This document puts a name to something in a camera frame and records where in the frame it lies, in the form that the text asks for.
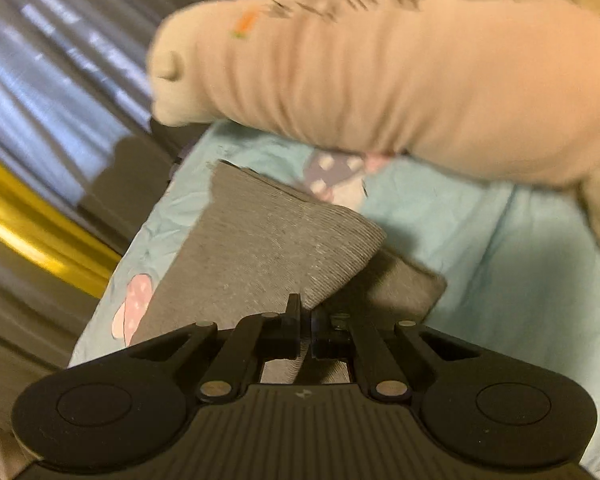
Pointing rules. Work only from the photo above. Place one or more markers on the beige plush toy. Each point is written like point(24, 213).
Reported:
point(380, 85)

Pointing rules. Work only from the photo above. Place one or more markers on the light blue printed bed sheet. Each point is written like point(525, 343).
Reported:
point(505, 270)

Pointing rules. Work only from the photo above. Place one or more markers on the white sheer curtain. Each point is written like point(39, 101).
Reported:
point(55, 70)

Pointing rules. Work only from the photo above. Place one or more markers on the grey pants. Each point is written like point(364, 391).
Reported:
point(260, 240)

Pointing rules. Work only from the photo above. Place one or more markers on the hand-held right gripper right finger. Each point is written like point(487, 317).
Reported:
point(322, 332)

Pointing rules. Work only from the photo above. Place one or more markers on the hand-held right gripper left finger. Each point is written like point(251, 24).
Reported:
point(293, 327)

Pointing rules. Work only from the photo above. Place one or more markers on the yellow curtain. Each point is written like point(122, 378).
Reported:
point(25, 205)

